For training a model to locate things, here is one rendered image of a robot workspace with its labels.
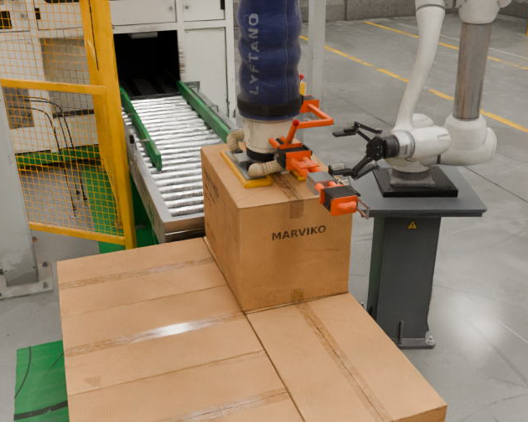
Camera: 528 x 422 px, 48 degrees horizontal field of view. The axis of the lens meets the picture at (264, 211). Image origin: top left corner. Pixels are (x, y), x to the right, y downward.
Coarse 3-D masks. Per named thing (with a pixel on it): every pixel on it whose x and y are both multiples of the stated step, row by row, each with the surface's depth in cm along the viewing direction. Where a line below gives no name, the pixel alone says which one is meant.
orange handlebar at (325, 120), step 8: (312, 112) 239; (320, 112) 232; (320, 120) 223; (328, 120) 224; (272, 144) 203; (296, 160) 187; (304, 160) 188; (312, 160) 185; (296, 168) 184; (304, 168) 180; (312, 168) 182; (304, 176) 178; (320, 184) 170; (336, 184) 170; (344, 208) 158; (352, 208) 158
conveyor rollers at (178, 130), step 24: (144, 120) 411; (168, 120) 408; (192, 120) 405; (168, 144) 360; (192, 144) 363; (216, 144) 360; (168, 168) 326; (192, 168) 330; (168, 192) 301; (192, 192) 297
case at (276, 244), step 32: (224, 192) 206; (256, 192) 199; (288, 192) 198; (224, 224) 214; (256, 224) 192; (288, 224) 196; (320, 224) 200; (224, 256) 222; (256, 256) 198; (288, 256) 201; (320, 256) 205; (256, 288) 203; (288, 288) 207; (320, 288) 211
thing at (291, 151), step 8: (288, 144) 194; (296, 144) 195; (304, 144) 195; (280, 152) 190; (288, 152) 187; (296, 152) 188; (304, 152) 189; (312, 152) 191; (280, 160) 192; (288, 160) 188; (288, 168) 189
